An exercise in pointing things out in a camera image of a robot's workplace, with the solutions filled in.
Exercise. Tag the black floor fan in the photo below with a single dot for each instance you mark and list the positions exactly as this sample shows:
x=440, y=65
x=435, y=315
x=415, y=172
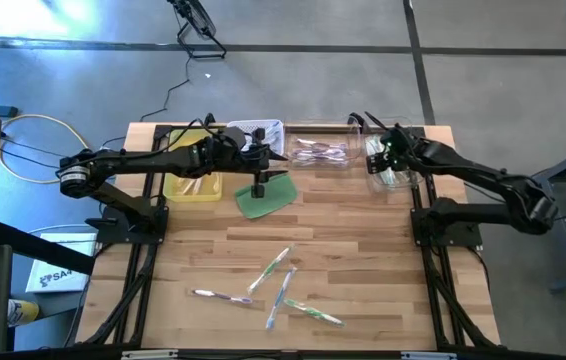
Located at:
x=195, y=17

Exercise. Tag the clear plastic bin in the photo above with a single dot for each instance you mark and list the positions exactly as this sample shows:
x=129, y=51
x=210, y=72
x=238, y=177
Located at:
x=415, y=125
x=353, y=132

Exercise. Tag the orange toothbrush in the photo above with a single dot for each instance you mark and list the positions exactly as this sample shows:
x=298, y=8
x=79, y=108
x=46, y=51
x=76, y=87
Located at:
x=216, y=184
x=188, y=186
x=198, y=185

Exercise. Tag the yellow plastic bin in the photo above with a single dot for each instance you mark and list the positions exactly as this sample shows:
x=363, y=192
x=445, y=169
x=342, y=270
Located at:
x=183, y=192

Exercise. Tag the white perforated plastic basket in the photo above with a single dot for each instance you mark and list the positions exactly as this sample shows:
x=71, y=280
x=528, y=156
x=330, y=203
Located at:
x=243, y=125

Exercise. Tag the silver aluminium bracket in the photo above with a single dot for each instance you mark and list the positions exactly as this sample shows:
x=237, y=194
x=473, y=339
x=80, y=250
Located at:
x=150, y=354
x=428, y=355

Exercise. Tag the green cloth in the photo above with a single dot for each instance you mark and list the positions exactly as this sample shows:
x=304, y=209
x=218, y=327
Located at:
x=278, y=195

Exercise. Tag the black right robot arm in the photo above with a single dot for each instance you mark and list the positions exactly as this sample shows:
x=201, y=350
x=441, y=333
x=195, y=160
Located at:
x=488, y=177

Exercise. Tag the blue toothbrush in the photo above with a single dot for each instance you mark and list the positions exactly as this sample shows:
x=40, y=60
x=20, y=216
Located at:
x=275, y=135
x=279, y=298
x=279, y=142

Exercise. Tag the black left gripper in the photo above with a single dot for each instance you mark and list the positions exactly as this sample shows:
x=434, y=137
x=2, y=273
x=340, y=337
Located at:
x=233, y=160

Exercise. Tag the white box with label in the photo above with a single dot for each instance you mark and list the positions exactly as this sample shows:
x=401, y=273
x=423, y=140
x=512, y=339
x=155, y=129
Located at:
x=60, y=270

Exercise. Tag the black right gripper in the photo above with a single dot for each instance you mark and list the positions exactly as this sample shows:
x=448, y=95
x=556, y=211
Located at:
x=398, y=147

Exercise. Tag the yellow white can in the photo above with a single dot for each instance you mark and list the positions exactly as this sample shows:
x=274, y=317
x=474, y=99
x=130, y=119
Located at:
x=23, y=312

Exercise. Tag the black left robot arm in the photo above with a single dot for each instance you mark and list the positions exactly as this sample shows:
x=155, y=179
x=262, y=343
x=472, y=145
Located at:
x=138, y=157

